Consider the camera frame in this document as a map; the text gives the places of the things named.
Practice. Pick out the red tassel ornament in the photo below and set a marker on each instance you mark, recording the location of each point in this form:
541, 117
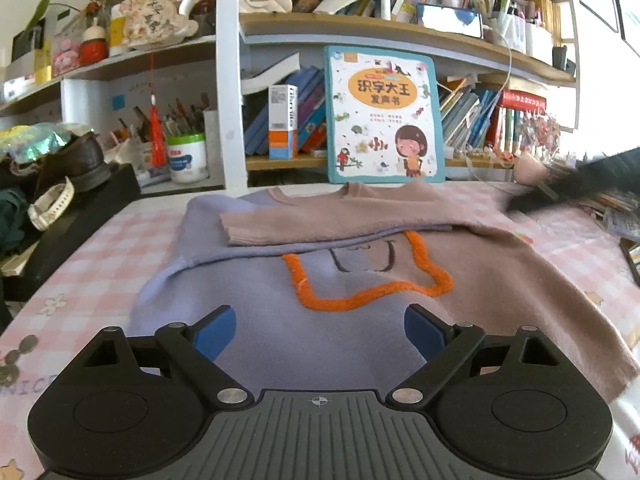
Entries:
157, 135

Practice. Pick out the white storage box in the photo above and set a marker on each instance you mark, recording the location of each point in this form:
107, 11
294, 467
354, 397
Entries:
539, 45

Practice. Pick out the purple and pink sweater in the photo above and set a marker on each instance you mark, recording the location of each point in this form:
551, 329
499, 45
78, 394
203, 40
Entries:
350, 220

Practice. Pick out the white wristwatch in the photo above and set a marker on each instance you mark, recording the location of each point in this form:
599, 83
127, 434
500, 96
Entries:
50, 207

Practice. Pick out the stack of picture books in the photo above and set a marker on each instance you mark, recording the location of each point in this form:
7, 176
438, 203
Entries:
615, 210

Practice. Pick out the children's picture book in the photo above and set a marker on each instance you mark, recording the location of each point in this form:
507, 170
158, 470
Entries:
380, 110

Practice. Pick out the row of thin books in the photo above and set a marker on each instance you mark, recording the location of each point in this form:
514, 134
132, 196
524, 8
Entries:
470, 115

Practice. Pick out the red and white jar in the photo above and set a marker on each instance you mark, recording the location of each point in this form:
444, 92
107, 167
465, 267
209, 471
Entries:
94, 52

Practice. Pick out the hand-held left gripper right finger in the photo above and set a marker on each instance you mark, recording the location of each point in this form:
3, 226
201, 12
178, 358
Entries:
422, 332

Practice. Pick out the bundle of pens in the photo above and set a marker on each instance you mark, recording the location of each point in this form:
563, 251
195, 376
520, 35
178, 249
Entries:
175, 120

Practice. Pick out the colourful paper ornaments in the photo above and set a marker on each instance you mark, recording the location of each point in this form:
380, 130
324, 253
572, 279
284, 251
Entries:
542, 132

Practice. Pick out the dark green cloth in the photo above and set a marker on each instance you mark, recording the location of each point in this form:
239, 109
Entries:
12, 215

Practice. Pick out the brown leather shoe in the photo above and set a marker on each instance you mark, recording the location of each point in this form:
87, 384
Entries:
80, 160

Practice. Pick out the white tub pen holder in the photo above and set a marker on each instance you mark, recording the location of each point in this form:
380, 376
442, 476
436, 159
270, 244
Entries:
187, 160

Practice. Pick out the row of blue books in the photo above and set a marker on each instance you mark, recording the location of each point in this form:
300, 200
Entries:
310, 105

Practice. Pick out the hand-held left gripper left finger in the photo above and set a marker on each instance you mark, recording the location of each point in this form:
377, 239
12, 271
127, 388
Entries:
215, 332

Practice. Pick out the shiny green foil wrap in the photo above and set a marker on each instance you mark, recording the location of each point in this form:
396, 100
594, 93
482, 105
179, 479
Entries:
40, 142

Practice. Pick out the green plant leaf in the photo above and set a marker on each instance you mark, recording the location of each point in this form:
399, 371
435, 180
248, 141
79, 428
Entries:
37, 15

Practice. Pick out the white toothbrush box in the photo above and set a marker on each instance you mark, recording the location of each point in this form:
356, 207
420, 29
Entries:
282, 120

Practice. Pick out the small white bottle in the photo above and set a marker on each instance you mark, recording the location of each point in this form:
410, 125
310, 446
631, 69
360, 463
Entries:
383, 7

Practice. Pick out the black box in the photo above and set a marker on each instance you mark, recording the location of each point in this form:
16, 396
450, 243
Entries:
85, 220

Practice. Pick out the wooden and white bookshelf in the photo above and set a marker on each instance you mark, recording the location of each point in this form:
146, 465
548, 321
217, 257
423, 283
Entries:
227, 85

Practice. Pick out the floral ceramic ornament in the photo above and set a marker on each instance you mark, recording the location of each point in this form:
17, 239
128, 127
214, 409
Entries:
155, 10

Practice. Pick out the smartphone with lit screen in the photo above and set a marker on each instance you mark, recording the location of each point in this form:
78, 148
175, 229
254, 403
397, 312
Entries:
450, 20

